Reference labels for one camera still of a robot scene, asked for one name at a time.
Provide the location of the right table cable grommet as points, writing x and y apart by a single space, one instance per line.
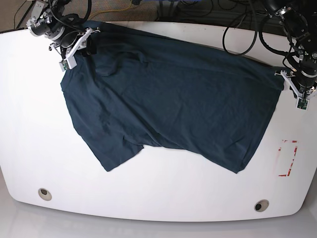
261 205

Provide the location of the dark teal t-shirt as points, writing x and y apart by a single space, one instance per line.
145 89

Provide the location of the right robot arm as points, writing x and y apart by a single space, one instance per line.
47 19

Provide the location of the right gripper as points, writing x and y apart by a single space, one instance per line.
69 38

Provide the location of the red tape rectangle marking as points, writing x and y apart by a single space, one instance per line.
286 157

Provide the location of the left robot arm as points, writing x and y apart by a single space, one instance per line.
299 20

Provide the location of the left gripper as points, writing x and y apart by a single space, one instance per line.
305 82

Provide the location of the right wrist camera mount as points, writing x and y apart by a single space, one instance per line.
68 60

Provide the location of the left table cable grommet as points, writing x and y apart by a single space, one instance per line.
44 194

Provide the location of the table cable grommet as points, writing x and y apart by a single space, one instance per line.
261 205
44 194

